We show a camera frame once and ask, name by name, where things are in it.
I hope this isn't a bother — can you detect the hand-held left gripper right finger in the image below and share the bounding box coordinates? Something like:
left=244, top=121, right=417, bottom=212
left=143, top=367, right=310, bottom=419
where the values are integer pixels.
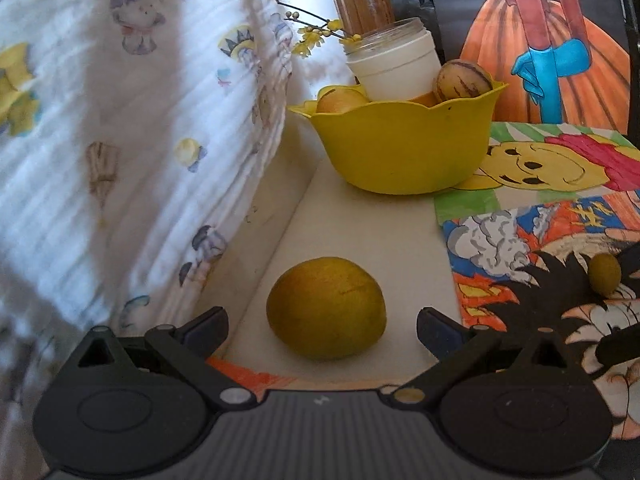
left=392, top=306, right=583, bottom=404

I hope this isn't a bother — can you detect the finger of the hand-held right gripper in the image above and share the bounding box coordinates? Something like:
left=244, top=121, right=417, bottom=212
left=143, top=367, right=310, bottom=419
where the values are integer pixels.
left=596, top=327, right=640, bottom=367

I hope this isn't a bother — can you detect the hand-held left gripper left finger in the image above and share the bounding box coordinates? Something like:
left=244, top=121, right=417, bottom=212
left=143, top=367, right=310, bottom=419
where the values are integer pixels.
left=65, top=306, right=258, bottom=406

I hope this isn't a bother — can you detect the yellow-green round fruit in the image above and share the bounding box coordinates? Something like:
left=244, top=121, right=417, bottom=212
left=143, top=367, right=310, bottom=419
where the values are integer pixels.
left=266, top=256, right=387, bottom=361

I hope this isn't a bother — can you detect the yellow scalloped plastic bowl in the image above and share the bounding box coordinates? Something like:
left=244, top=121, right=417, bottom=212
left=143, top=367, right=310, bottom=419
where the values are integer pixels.
left=287, top=81, right=510, bottom=196

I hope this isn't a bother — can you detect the brown round fruit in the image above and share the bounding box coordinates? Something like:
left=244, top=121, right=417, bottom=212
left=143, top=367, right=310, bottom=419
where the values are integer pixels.
left=316, top=87, right=368, bottom=114

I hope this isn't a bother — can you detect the small green fruit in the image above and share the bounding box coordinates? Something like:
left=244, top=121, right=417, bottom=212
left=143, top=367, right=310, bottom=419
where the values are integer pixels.
left=587, top=253, right=622, bottom=297

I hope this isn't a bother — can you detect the spiky hair cartoon drawing sheet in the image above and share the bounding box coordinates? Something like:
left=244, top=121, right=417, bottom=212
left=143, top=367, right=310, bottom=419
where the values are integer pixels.
left=442, top=192, right=640, bottom=441

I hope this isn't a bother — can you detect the white printed cartoon blanket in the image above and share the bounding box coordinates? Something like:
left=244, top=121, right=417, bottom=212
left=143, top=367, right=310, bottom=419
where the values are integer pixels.
left=0, top=0, right=296, bottom=411

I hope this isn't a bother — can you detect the yellow bear drawing sheet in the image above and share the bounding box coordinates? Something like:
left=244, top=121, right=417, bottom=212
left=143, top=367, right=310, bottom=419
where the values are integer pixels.
left=434, top=121, right=640, bottom=226

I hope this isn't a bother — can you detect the striped pale melon fruit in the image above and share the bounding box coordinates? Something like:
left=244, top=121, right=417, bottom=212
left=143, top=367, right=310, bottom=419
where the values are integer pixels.
left=432, top=59, right=487, bottom=103

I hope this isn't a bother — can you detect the white plastic jar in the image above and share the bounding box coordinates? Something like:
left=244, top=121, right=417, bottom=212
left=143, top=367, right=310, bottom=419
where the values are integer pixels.
left=344, top=17, right=442, bottom=101

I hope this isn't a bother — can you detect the orange dress figure poster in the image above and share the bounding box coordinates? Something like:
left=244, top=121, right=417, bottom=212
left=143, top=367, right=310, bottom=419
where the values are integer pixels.
left=459, top=0, right=632, bottom=135

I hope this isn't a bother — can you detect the yellow flower sprig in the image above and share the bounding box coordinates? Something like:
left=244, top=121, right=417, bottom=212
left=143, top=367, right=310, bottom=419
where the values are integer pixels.
left=272, top=0, right=363, bottom=58

